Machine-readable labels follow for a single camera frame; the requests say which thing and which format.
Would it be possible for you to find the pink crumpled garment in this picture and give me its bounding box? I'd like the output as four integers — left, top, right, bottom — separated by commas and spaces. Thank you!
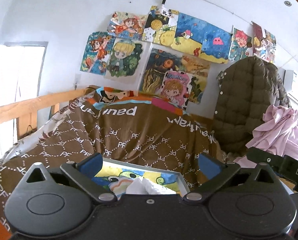
246, 105, 298, 161

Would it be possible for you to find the grey tray with frog picture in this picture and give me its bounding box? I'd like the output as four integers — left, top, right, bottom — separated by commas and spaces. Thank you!
92, 159, 189, 198

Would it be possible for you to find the brown PF patterned blanket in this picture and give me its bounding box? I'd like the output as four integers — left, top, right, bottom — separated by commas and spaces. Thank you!
0, 87, 220, 230

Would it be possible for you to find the white cloth pile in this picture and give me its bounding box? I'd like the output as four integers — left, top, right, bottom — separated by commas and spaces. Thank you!
126, 177, 176, 195

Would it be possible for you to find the olive quilted jacket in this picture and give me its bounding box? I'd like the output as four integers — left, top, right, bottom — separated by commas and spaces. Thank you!
212, 56, 291, 157

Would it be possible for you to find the pink cow-border girl drawing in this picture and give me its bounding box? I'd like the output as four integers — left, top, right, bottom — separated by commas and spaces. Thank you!
160, 70, 194, 110

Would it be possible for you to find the orange hair girl drawing left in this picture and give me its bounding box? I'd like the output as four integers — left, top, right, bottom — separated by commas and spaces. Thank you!
80, 31, 115, 76

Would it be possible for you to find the blond boy drawing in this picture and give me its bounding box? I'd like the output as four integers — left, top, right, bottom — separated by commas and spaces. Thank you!
105, 38, 152, 84

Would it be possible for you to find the dark starry seaweed drawing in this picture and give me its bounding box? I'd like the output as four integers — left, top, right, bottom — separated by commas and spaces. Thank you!
139, 48, 210, 104

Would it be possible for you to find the red hair character drawing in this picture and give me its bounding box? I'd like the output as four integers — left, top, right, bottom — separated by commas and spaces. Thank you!
229, 28, 253, 62

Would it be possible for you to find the blue sea yellow sand drawing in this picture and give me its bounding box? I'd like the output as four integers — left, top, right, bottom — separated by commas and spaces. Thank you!
170, 12, 232, 64

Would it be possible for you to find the anime girl drawing top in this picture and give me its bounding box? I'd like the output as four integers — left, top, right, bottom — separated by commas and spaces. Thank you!
107, 11, 148, 40

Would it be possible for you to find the yellow planet drawing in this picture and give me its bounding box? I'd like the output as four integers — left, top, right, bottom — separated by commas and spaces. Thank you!
142, 5, 179, 47

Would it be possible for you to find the wooden bed rail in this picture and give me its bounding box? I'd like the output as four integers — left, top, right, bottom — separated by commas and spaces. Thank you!
0, 88, 92, 139

